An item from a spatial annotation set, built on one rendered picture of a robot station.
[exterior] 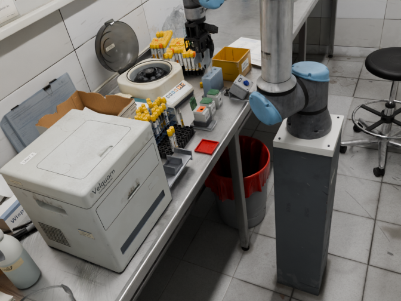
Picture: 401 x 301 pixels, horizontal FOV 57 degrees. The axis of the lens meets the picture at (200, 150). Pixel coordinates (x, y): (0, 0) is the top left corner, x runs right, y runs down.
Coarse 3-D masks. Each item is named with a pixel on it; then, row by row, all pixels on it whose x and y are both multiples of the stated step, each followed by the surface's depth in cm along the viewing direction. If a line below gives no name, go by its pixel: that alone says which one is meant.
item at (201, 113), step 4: (196, 108) 139; (200, 108) 139; (204, 108) 138; (196, 112) 138; (200, 112) 137; (204, 112) 138; (208, 112) 140; (196, 116) 139; (200, 116) 138; (204, 116) 137; (208, 116) 140; (196, 120) 140; (200, 120) 139; (204, 120) 138
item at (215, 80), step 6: (210, 72) 154; (216, 72) 154; (204, 78) 151; (210, 78) 151; (216, 78) 155; (222, 78) 159; (204, 84) 154; (210, 84) 152; (216, 84) 156; (222, 84) 160; (204, 90) 156; (222, 90) 160; (204, 96) 158
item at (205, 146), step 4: (204, 140) 135; (208, 140) 134; (212, 140) 134; (200, 144) 134; (204, 144) 134; (208, 144) 134; (212, 144) 133; (216, 144) 133; (196, 148) 132; (200, 148) 132; (204, 148) 132; (208, 148) 132; (212, 148) 132; (200, 152) 131; (204, 152) 130; (208, 152) 129; (212, 152) 129
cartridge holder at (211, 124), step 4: (208, 120) 140; (212, 120) 143; (192, 124) 143; (196, 124) 141; (200, 124) 140; (204, 124) 139; (208, 124) 140; (212, 124) 141; (196, 128) 142; (200, 128) 141; (204, 128) 140; (208, 128) 139; (212, 128) 140
